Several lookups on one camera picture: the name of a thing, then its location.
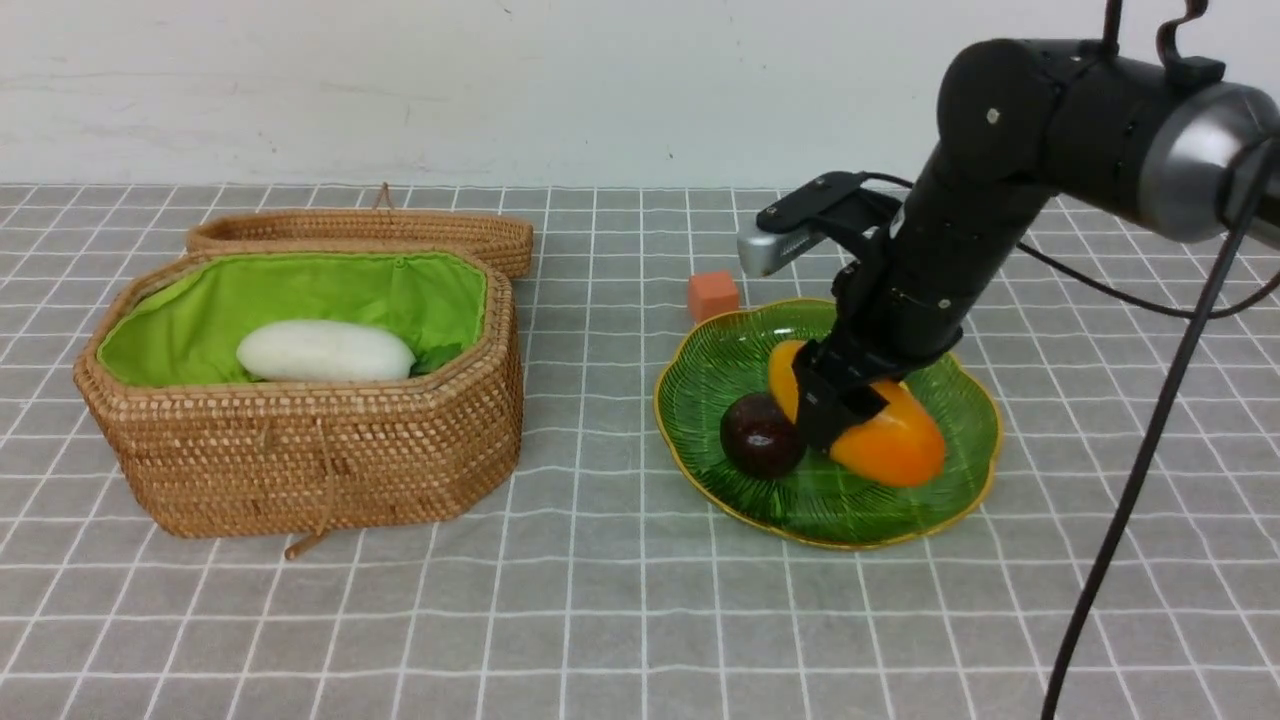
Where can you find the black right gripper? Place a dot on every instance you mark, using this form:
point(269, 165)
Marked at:
point(894, 315)

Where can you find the dark purple passion fruit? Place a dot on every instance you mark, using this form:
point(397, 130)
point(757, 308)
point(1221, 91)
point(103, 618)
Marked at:
point(758, 439)

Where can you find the orange yellow mango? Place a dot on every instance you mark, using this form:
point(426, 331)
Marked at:
point(902, 448)

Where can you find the white radish with green stem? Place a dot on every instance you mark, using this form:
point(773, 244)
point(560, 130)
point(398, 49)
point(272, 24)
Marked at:
point(320, 351)

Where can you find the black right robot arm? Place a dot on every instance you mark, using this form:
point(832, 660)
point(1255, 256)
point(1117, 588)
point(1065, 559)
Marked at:
point(1171, 149)

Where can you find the green glass leaf plate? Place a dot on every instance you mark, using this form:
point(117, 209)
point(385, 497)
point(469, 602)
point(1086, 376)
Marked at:
point(819, 503)

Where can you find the small orange cube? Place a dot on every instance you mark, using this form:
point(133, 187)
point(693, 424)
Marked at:
point(712, 294)

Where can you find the grey grid tablecloth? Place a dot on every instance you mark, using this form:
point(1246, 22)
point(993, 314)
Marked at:
point(596, 583)

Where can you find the woven rattan basket lid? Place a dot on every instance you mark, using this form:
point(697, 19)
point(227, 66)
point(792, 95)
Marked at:
point(504, 243)

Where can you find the woven rattan basket green lining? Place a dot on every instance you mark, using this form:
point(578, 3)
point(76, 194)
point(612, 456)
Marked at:
point(212, 450)

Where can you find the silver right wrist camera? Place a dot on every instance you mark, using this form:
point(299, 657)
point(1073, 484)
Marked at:
point(764, 253)

